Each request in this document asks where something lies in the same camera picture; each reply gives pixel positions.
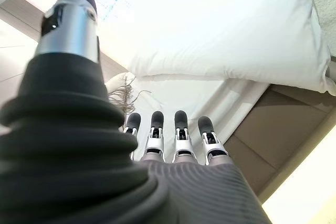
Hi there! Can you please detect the brown bed base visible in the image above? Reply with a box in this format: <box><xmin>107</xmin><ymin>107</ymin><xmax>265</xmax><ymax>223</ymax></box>
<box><xmin>223</xmin><ymin>83</ymin><xmax>336</xmax><ymax>205</ymax></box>

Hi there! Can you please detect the white duvet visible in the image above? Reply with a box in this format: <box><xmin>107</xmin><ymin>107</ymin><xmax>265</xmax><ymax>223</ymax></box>
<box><xmin>15</xmin><ymin>0</ymin><xmax>336</xmax><ymax>95</ymax></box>

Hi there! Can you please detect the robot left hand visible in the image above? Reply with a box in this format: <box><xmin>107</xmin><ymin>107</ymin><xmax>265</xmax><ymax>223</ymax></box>
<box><xmin>0</xmin><ymin>0</ymin><xmax>272</xmax><ymax>224</ymax></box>

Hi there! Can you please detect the grey fringed throw blanket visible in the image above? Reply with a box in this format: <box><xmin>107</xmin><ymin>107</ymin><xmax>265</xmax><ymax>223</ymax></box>
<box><xmin>107</xmin><ymin>76</ymin><xmax>153</xmax><ymax>116</ymax></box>

